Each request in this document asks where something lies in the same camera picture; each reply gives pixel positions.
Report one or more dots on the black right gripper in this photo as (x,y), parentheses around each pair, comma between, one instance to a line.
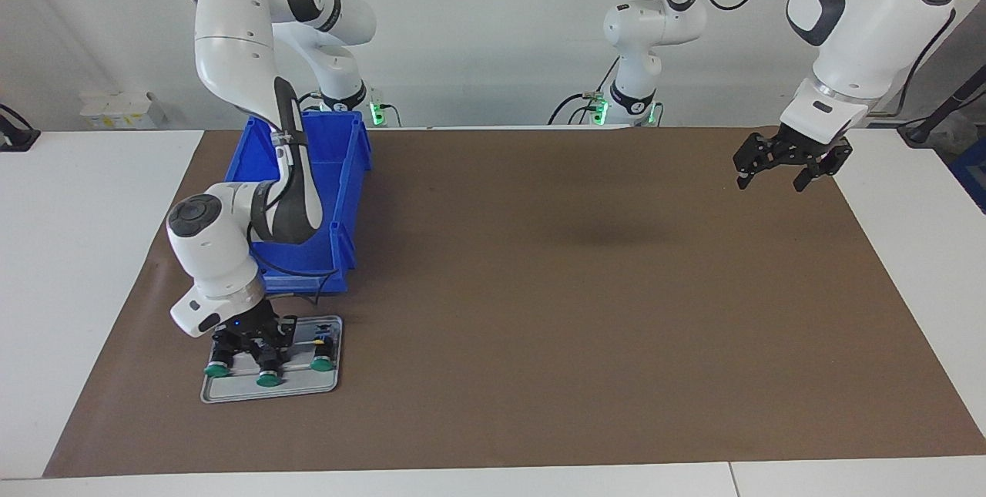
(258,327)

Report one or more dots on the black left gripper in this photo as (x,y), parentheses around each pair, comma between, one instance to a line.
(809,149)

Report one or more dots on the green push button switch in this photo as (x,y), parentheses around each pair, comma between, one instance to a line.
(269,380)
(219,368)
(323,363)

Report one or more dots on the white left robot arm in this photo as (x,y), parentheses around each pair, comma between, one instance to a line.
(870,19)

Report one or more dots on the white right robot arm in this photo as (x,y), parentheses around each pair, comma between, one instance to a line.
(231,42)

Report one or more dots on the silver metal tray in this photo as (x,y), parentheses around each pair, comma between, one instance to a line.
(304,385)

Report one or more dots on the black stand pole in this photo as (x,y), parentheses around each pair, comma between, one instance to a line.
(944,108)

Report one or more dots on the blue crate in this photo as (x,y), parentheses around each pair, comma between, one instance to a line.
(972,173)

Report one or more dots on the blue plastic storage bin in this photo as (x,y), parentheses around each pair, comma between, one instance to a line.
(343,173)

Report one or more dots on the green lit base connector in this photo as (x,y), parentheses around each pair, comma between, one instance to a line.
(377,110)
(599,110)

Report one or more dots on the brown table mat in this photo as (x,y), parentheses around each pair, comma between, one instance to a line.
(539,327)

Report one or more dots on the white cardboard box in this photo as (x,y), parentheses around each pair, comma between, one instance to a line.
(123,110)

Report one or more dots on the black clamp mount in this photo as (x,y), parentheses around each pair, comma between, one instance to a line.
(17,136)

